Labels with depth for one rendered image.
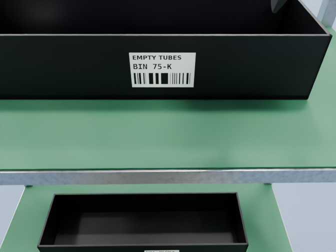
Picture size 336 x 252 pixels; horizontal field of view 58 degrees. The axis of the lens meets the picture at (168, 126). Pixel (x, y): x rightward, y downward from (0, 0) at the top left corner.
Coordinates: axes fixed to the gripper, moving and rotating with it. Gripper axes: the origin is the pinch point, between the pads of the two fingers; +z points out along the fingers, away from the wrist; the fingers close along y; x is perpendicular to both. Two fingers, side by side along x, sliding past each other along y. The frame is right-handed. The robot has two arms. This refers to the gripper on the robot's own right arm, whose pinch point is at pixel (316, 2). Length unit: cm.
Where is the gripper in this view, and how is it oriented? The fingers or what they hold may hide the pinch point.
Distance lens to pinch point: 38.7
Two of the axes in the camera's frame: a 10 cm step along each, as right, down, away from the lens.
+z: 0.1, 3.5, 9.4
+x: 0.1, 9.4, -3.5
